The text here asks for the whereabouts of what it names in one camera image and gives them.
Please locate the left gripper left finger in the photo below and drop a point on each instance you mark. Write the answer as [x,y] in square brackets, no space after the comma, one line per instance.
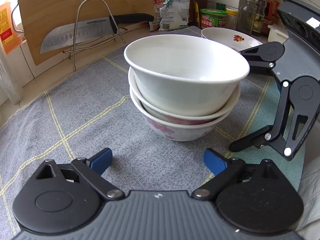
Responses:
[90,171]

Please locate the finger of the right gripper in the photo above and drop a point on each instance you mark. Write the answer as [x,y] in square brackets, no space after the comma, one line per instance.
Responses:
[287,119]
[263,58]

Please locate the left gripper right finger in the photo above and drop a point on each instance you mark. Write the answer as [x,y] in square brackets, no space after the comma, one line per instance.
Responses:
[225,173]

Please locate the white plate back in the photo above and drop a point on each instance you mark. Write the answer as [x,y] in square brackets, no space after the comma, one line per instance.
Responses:
[231,38]

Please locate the floral bowl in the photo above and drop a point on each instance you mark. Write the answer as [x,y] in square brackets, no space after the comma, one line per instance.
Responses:
[186,74]
[175,132]

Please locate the white bowl front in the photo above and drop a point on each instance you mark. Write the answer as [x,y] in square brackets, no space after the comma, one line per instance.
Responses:
[181,119]

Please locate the grey teal kitchen towel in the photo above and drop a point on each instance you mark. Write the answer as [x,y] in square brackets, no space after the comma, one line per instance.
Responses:
[91,110]

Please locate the santoku kitchen knife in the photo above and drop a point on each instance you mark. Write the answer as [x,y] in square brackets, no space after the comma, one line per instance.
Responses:
[65,35]

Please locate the white seasoning box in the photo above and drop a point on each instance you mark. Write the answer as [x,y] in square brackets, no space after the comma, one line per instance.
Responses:
[277,34]

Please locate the clear glass bottle red cap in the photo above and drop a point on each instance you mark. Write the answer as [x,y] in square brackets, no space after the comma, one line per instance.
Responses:
[246,16]

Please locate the yellow lid spice jar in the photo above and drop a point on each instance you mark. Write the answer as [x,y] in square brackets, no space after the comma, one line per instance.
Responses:
[231,19]

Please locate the yellow label oil bottle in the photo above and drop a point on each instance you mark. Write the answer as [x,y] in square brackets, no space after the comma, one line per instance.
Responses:
[260,6]

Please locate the green lid sauce jar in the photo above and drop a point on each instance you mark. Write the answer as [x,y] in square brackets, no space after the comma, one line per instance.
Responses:
[212,18]

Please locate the green cap small jar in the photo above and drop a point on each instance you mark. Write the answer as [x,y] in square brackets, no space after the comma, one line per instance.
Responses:
[220,6]

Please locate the dark soy sauce bottle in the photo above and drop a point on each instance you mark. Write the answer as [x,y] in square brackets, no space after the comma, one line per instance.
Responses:
[191,13]

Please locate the white jacket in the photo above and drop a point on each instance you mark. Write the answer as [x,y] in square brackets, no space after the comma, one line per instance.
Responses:
[309,188]

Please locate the white plastic bag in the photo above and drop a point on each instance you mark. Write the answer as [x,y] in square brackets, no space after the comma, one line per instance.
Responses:
[174,15]

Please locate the tall plastic wrap roll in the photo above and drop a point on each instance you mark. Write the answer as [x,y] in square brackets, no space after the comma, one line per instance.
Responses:
[9,84]

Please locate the red white food packet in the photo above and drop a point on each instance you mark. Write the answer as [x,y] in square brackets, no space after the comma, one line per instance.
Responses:
[154,25]

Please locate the orange oil jug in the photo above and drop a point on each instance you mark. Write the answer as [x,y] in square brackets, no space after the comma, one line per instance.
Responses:
[9,38]

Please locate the bamboo cutting board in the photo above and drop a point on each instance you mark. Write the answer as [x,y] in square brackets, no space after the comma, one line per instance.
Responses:
[39,17]

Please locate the metal wire stand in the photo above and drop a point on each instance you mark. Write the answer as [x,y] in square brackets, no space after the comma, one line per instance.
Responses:
[93,28]

